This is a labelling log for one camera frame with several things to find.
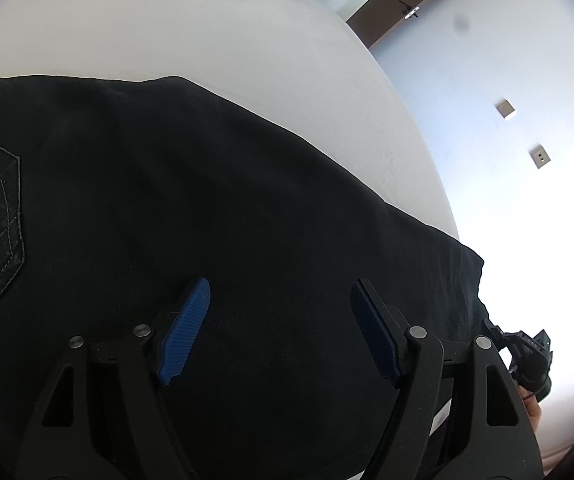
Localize black denim pants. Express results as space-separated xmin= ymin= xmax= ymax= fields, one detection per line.
xmin=0 ymin=77 xmax=487 ymax=479

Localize lower beige wall socket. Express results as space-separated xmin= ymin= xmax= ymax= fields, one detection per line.
xmin=529 ymin=144 xmax=551 ymax=169

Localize upper beige wall switch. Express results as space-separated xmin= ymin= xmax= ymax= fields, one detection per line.
xmin=496 ymin=99 xmax=515 ymax=118

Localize right hand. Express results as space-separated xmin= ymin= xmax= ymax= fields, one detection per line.
xmin=517 ymin=386 xmax=542 ymax=432

